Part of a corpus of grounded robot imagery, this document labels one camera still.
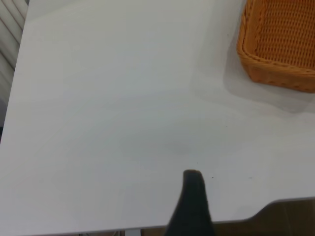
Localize orange wicker basket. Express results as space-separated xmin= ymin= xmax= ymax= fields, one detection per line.
xmin=236 ymin=0 xmax=315 ymax=93

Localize white ribbed wall panel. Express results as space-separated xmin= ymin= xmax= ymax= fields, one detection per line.
xmin=0 ymin=0 xmax=30 ymax=104

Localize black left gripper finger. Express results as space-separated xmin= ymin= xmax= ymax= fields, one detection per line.
xmin=164 ymin=169 xmax=217 ymax=236

